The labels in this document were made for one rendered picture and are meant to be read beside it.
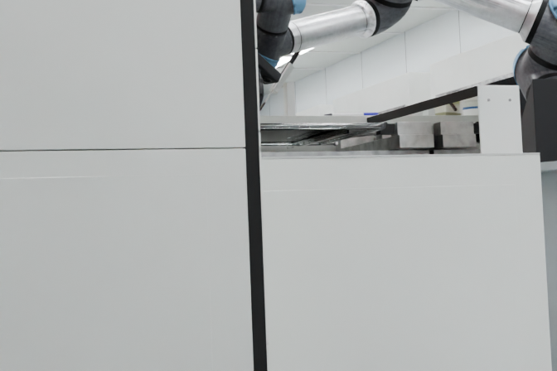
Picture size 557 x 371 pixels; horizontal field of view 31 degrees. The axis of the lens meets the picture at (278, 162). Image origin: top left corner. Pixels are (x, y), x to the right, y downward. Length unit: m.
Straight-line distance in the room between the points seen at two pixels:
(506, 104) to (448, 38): 8.13
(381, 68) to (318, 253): 9.83
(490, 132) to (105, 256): 0.86
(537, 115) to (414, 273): 0.66
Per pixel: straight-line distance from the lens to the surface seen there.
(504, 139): 2.05
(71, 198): 1.50
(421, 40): 10.70
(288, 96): 2.48
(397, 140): 2.15
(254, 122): 1.57
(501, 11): 2.51
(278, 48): 2.34
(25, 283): 1.50
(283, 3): 2.27
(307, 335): 1.80
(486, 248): 1.95
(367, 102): 9.67
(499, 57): 7.55
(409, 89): 8.85
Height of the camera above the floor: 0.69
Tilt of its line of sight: 4 degrees up
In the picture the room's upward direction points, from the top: 2 degrees counter-clockwise
